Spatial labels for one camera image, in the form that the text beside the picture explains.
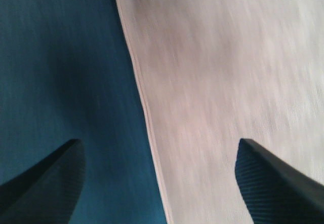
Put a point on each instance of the brown towel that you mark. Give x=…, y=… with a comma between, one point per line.
x=211, y=72

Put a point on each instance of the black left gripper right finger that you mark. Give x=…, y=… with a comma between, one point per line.
x=272, y=190

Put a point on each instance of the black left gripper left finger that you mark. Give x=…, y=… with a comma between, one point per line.
x=48, y=191

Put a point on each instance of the black table cloth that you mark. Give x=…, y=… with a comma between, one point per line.
x=66, y=73

